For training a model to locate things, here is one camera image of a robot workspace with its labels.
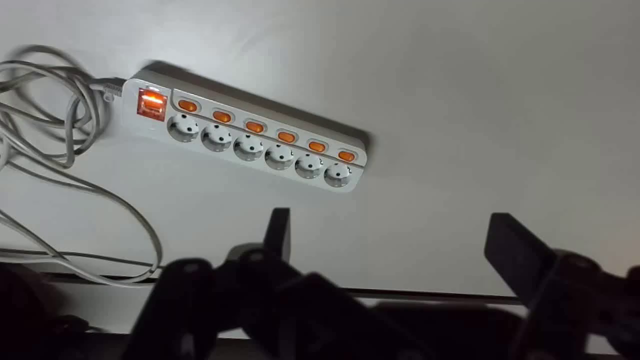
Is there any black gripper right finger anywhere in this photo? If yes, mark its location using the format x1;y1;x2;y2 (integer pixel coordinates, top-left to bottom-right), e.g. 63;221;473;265
482;213;561;311

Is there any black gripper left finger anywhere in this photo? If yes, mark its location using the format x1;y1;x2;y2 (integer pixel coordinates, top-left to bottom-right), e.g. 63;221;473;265
261;207;294;265

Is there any white six-socket power strip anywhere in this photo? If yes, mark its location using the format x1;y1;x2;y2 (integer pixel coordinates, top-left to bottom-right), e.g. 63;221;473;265
122;60;373;196

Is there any white power strip cable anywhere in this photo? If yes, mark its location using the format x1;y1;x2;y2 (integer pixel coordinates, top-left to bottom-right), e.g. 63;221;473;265
0;45;166;288

